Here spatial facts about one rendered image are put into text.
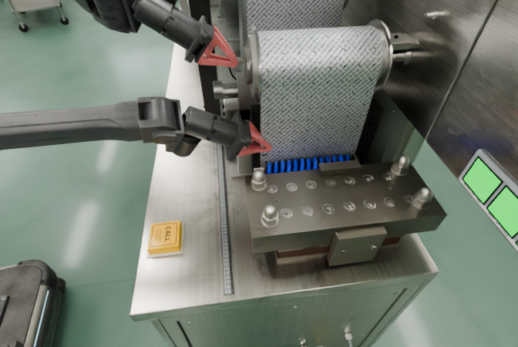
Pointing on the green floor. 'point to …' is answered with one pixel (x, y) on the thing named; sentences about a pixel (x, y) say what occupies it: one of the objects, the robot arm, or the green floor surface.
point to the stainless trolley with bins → (32, 0)
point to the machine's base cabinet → (295, 321)
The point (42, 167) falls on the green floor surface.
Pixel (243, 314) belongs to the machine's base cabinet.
